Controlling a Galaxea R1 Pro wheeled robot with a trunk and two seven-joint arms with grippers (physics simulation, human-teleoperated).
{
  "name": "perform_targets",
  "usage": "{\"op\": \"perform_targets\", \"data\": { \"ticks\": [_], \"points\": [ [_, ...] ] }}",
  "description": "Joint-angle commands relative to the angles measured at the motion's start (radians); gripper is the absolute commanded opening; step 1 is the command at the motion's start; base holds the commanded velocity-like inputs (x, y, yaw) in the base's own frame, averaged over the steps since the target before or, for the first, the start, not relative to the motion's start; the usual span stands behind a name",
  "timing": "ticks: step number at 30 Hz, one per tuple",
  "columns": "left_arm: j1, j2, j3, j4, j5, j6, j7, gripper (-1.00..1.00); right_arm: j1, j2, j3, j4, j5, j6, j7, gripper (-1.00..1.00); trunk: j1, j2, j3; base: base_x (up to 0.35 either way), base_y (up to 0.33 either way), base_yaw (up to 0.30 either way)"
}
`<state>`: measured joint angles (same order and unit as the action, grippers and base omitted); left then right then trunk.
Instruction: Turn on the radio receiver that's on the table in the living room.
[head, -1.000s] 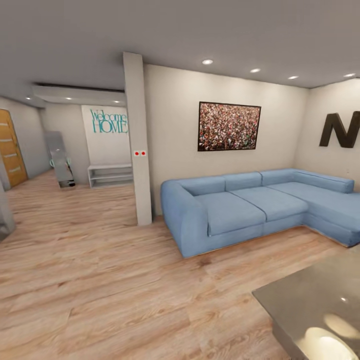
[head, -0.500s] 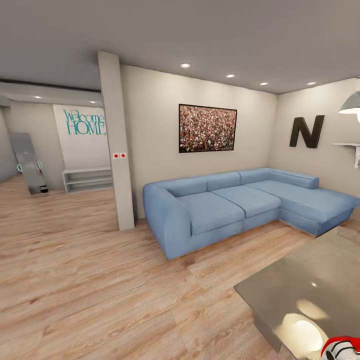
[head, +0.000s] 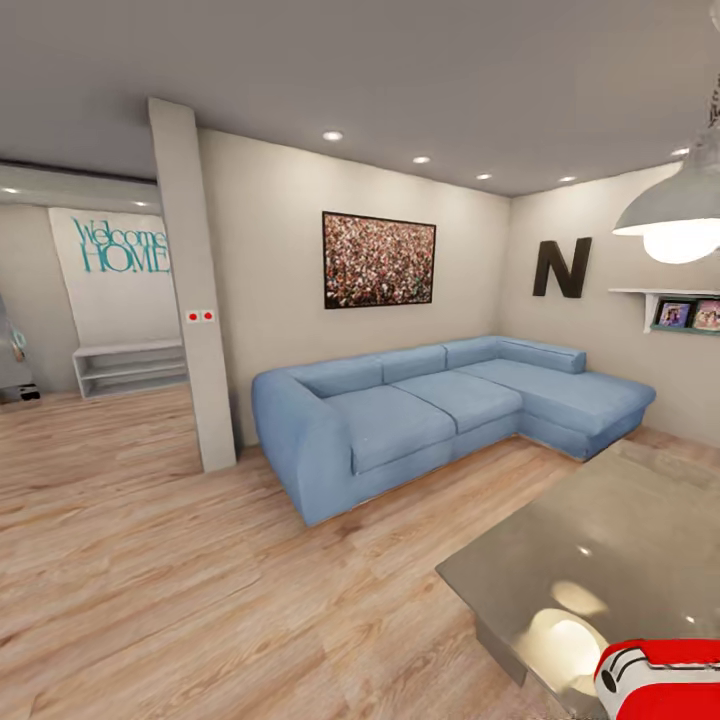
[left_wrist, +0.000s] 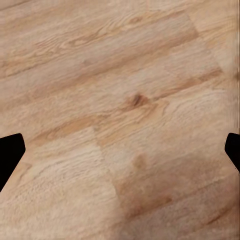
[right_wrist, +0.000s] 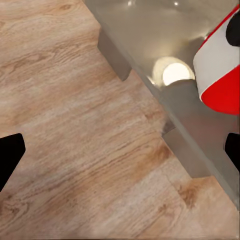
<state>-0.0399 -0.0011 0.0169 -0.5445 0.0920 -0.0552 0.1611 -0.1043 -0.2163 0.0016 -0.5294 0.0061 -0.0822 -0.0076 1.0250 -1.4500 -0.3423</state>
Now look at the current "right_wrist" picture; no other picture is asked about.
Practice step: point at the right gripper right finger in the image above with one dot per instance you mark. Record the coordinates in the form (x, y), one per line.
(232, 148)

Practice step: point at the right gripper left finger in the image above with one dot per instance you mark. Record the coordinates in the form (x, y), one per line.
(12, 148)

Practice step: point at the radio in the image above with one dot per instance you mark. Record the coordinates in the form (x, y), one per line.
(217, 66)

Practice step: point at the coffee table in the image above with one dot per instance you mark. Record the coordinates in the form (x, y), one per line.
(159, 40)

